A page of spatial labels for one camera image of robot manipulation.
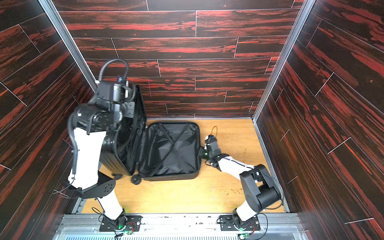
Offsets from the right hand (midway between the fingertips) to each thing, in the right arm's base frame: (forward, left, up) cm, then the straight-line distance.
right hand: (199, 149), depth 93 cm
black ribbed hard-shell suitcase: (+2, +27, -7) cm, 28 cm away
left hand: (-2, +32, +38) cm, 50 cm away
